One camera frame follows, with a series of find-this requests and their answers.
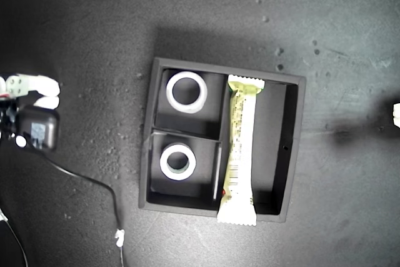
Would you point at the wide white tape roll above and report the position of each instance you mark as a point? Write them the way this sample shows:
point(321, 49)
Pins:
point(170, 98)

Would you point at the small white tape roll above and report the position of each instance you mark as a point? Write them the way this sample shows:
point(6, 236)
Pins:
point(163, 167)

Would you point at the snack bar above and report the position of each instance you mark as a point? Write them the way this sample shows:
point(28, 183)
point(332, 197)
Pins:
point(242, 142)

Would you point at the black tray with wells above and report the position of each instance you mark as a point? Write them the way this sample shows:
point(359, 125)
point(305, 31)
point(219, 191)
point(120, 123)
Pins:
point(275, 142)

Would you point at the black camera box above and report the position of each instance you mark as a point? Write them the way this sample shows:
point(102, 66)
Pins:
point(47, 120)

